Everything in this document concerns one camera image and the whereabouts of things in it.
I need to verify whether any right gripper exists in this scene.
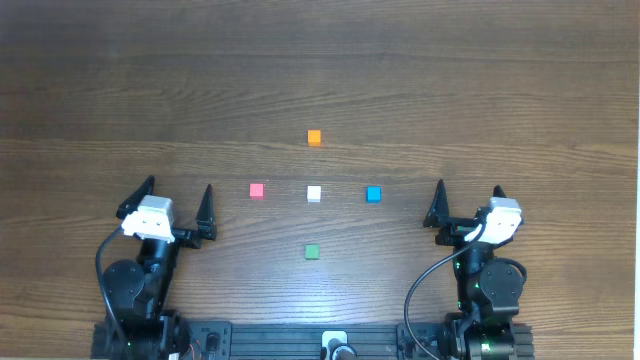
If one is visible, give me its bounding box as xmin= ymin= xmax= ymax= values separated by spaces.
xmin=422 ymin=178 xmax=508 ymax=247

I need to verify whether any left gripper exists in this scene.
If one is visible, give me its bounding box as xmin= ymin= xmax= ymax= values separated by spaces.
xmin=115 ymin=174 xmax=219 ymax=250

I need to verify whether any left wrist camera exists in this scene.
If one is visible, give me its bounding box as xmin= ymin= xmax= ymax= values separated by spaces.
xmin=120 ymin=194 xmax=177 ymax=244

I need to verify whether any mounting rail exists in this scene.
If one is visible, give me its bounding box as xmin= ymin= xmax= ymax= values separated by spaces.
xmin=91 ymin=319 xmax=536 ymax=360

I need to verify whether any black cable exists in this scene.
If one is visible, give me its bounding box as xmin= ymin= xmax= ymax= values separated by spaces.
xmin=94 ymin=225 xmax=130 ymax=360
xmin=403 ymin=223 xmax=487 ymax=360

